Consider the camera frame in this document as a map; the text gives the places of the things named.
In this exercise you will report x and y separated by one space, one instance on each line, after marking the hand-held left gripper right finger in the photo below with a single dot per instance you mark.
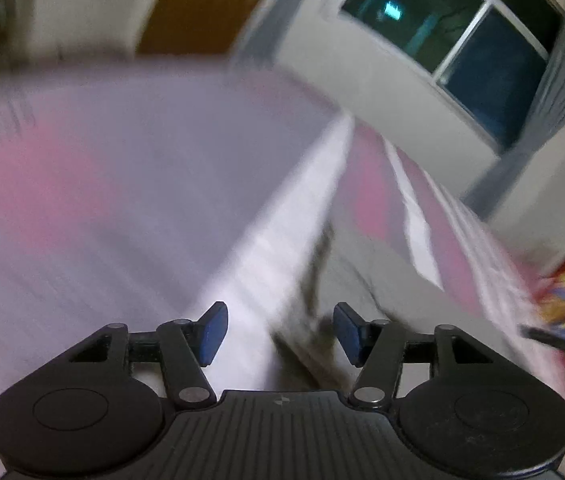
347 332

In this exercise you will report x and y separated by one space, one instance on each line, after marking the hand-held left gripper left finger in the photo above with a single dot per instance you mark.
215 332

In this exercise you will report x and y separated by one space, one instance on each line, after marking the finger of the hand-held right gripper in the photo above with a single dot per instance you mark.
547 336

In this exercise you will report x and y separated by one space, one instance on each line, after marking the grey pants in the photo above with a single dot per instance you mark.
362 280

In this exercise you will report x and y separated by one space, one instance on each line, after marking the pink grey striped bed sheet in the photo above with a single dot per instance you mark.
112 200

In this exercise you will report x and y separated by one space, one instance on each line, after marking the grey curtain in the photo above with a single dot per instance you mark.
267 15
557 110

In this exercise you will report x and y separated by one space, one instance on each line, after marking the white framed window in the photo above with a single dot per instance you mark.
462 35

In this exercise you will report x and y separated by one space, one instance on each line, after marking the brown wooden door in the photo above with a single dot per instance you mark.
202 5

